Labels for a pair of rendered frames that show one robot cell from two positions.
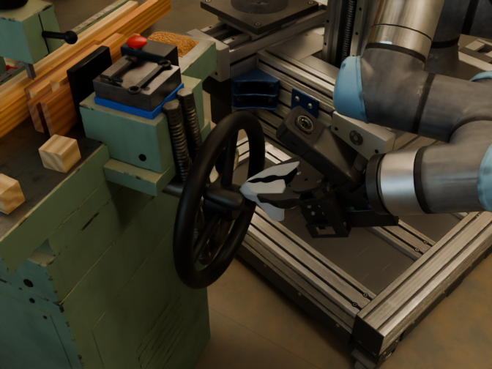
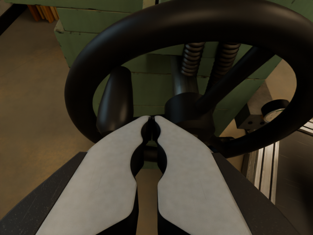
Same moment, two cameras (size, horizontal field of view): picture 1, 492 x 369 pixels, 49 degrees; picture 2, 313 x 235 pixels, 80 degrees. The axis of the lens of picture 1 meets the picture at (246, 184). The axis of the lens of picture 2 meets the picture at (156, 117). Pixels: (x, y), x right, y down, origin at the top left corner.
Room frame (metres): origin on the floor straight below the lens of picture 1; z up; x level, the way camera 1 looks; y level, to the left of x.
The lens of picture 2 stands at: (0.52, -0.05, 1.01)
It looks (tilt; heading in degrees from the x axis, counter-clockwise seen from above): 58 degrees down; 58
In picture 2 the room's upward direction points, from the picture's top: 9 degrees clockwise
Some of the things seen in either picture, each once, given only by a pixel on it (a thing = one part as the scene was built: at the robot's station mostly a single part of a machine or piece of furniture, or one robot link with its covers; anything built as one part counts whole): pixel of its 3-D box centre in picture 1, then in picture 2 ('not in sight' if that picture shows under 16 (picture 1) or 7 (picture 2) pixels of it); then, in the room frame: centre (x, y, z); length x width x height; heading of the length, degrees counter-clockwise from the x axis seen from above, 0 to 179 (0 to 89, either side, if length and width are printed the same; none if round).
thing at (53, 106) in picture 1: (98, 83); not in sight; (0.78, 0.24, 0.93); 0.25 x 0.01 x 0.07; 156
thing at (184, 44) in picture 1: (168, 39); not in sight; (0.98, 0.15, 0.91); 0.10 x 0.07 x 0.02; 66
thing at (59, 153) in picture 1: (60, 153); not in sight; (0.61, 0.27, 0.92); 0.04 x 0.04 x 0.03; 69
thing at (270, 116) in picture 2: (225, 162); (273, 112); (0.91, 0.04, 0.65); 0.06 x 0.04 x 0.08; 156
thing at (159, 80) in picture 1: (143, 73); not in sight; (0.71, 0.15, 0.99); 0.13 x 0.11 x 0.06; 156
